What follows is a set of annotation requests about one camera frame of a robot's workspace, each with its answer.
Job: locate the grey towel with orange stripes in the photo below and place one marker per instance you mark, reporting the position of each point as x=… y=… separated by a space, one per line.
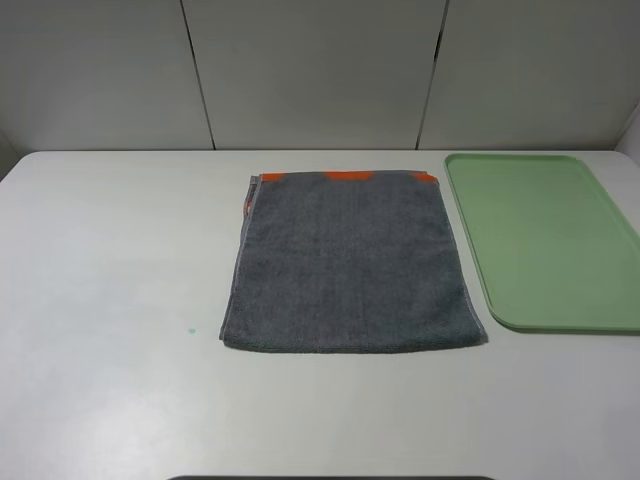
x=358 y=262

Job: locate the light green plastic tray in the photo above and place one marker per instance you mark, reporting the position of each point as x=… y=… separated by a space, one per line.
x=553 y=251

